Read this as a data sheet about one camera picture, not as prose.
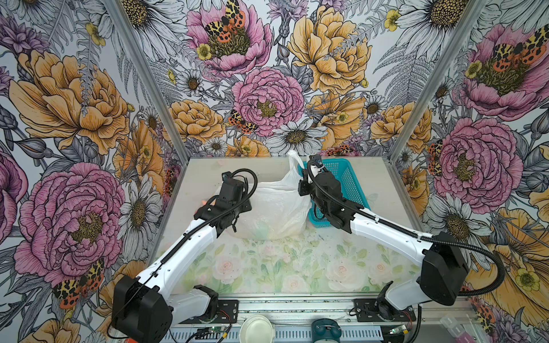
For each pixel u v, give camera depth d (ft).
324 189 1.92
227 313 2.40
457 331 2.28
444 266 1.38
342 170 3.60
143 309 1.26
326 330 2.10
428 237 1.50
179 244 1.54
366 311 2.43
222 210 1.84
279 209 2.73
